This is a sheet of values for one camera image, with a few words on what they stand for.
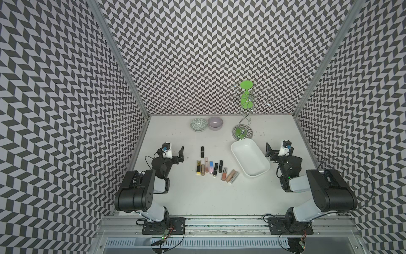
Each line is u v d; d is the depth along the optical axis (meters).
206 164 0.93
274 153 0.79
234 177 0.87
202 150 0.99
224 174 0.89
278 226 0.73
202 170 0.91
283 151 0.77
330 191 0.46
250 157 0.94
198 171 0.89
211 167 0.91
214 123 1.09
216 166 0.91
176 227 0.72
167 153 0.78
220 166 0.91
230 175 0.88
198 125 1.12
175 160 0.80
